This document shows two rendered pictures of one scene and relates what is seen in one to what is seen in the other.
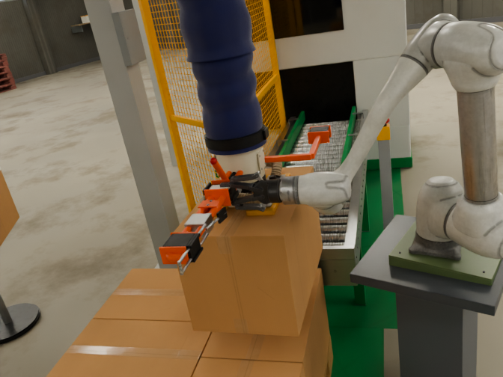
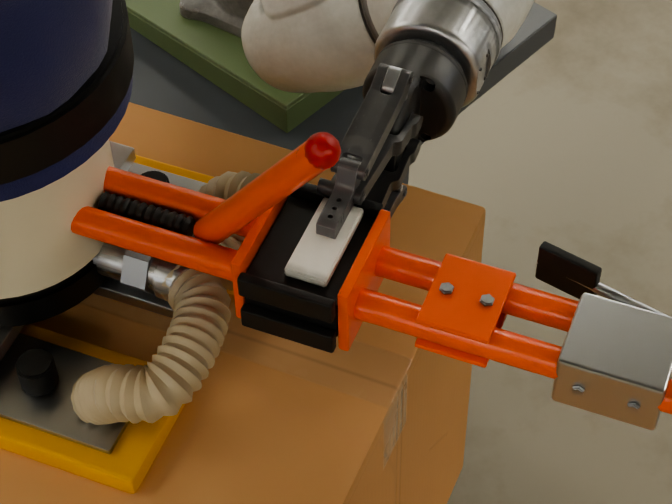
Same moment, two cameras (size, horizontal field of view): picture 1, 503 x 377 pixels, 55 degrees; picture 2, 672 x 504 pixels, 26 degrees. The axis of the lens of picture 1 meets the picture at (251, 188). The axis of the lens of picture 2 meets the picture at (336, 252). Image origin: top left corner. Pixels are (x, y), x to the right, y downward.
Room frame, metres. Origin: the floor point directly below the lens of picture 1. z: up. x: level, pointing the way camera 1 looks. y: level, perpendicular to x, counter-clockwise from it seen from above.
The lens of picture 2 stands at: (1.41, 0.73, 1.97)
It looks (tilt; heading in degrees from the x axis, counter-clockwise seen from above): 50 degrees down; 274
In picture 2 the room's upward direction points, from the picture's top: straight up
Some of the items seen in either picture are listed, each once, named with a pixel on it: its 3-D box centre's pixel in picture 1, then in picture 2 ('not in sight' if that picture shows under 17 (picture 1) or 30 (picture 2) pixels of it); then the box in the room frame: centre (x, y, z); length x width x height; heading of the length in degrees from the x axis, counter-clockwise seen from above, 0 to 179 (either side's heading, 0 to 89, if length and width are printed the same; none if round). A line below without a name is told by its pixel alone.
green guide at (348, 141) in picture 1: (353, 140); not in sight; (3.41, -0.82, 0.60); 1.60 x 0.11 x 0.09; 162
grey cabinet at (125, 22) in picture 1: (129, 37); not in sight; (3.03, 0.55, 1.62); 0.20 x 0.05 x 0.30; 162
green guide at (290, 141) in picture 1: (284, 145); not in sight; (3.57, -0.31, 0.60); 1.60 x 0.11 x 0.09; 162
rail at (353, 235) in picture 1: (361, 170); not in sight; (3.05, -0.76, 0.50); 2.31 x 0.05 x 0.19; 162
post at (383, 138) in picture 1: (388, 209); not in sight; (2.43, -0.74, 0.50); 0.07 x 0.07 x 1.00; 72
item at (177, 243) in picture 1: (180, 247); not in sight; (1.13, 0.21, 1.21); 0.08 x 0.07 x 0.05; 162
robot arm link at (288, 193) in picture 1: (290, 190); (435, 51); (1.38, -0.12, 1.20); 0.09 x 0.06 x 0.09; 162
